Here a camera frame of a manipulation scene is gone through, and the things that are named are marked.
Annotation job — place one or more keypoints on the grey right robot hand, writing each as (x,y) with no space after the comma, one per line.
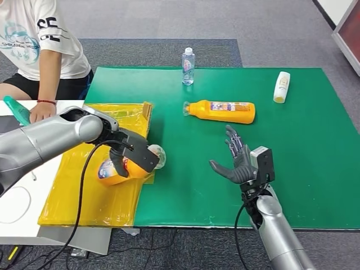
(241,165)

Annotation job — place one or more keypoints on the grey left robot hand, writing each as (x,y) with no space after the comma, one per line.
(118,162)

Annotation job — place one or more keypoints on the orange detergent bottle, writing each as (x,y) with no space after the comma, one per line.
(108,178)
(204,113)

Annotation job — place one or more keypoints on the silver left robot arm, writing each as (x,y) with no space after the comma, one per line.
(42,138)

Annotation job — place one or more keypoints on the person's left forearm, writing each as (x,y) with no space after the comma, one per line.
(50,76)

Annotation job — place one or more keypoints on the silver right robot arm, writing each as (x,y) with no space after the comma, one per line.
(278,234)

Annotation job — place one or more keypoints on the white lotion bottle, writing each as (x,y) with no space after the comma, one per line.
(281,87)

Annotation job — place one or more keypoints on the clear water bottle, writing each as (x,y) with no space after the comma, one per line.
(188,69)

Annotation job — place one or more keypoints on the teal plastic bottle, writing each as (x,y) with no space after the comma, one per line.
(16,110)

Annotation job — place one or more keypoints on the yellow plastic sheet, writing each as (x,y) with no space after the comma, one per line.
(93,201)

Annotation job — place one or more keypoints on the green table mat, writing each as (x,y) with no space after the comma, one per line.
(309,149)

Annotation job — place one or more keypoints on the person's left hand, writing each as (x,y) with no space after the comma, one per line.
(42,111)

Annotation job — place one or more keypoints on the dark grey floor rug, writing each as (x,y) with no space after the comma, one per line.
(157,52)

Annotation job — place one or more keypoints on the grey laptop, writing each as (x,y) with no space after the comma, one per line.
(8,123)

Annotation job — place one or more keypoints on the black yellow floor device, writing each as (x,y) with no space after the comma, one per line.
(12,253)

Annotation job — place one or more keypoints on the person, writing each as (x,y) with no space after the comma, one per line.
(25,37)

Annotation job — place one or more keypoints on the white cabinet with red panel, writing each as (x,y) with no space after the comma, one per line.
(350,39)

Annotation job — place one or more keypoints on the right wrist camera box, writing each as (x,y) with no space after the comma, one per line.
(264,164)

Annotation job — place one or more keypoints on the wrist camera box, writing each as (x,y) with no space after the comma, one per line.
(264,164)
(140,152)

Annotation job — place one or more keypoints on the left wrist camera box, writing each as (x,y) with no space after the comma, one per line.
(140,152)

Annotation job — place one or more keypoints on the grey table foot bracket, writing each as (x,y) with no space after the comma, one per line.
(130,231)

